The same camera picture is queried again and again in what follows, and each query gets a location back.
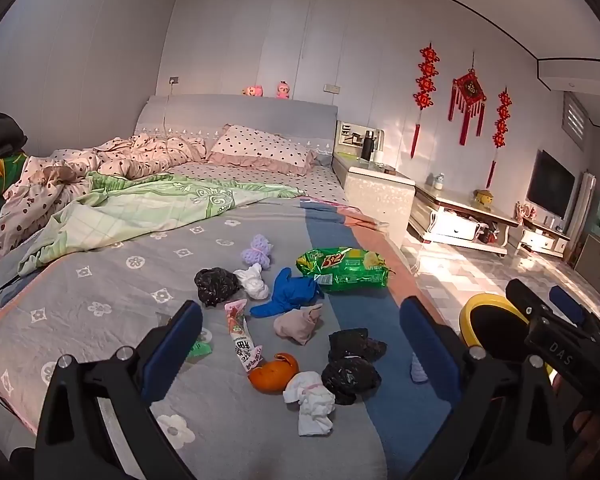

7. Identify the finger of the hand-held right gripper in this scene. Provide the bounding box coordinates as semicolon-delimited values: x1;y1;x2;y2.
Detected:
550;285;587;326
505;278;551;322

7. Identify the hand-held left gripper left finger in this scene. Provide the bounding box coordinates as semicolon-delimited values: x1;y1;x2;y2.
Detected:
34;300;204;480

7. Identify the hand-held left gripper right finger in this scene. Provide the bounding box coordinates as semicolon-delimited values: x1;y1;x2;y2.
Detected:
399;296;566;480

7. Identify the purple knitted bundle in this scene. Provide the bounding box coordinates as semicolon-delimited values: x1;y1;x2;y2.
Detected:
410;352;431;385
240;234;273;270

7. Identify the small green wrapper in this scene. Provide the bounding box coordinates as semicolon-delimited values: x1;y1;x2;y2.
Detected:
185;337;213;361

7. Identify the yellow round bin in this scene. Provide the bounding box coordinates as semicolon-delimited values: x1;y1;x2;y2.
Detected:
459;294;556;378

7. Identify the red white sausage wrapper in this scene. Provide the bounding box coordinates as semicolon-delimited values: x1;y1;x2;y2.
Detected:
223;298;266;373

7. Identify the black plastic bag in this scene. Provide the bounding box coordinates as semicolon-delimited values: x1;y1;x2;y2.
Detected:
194;267;242;308
327;328;388;363
321;355;382;406

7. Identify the orange peel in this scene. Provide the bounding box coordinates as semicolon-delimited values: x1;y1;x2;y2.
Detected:
247;352;301;393

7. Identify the green snack packet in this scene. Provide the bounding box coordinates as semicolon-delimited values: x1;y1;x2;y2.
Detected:
295;246;396;293

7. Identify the beige sock bundle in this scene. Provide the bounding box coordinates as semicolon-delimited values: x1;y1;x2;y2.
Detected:
273;303;325;346

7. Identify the blue plastic bag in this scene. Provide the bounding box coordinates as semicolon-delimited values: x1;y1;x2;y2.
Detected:
250;267;325;318

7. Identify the white sock bundle pink band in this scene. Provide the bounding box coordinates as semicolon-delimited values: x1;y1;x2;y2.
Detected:
282;371;337;437

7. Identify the person's right hand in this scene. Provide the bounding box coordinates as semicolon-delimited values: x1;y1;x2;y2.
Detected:
551;374;600;461

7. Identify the grey low cabinet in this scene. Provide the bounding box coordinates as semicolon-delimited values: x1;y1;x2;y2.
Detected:
574;234;600;301

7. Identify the bed with grey headboard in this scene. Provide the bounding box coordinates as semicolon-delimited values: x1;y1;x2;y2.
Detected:
0;195;461;480

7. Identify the small white cabinet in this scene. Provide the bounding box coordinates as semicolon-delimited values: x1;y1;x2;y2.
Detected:
515;215;571;259

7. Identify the white standing air conditioner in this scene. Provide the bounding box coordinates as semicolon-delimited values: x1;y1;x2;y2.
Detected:
567;171;597;266

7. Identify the black flat television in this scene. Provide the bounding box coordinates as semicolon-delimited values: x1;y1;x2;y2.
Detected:
526;149;576;220

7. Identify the white TV cabinet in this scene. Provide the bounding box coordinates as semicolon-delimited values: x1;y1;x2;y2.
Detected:
409;184;520;258

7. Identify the green patterned quilt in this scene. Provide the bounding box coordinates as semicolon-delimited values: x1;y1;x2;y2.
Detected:
17;170;306;276

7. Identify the white glossy nightstand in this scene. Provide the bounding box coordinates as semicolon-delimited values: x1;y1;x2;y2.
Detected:
332;152;416;248

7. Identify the pink polka dot quilt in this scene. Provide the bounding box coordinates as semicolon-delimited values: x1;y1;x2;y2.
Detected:
0;132;208;261

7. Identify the dotted fitted sheet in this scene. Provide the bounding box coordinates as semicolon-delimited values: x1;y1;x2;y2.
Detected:
172;160;346;201

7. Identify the polka dot pillow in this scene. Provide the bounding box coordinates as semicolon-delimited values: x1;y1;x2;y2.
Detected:
207;124;318;176

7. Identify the red diamond knot decoration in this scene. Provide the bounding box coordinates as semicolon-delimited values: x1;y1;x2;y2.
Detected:
447;52;488;147

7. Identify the grey upholstered headboard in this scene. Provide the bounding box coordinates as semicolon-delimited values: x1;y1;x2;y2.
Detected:
134;94;340;161

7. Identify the dark cloth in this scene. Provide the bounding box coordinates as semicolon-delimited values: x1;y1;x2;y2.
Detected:
0;111;28;161

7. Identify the small red knot string decoration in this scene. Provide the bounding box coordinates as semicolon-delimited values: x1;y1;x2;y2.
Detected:
486;87;512;190

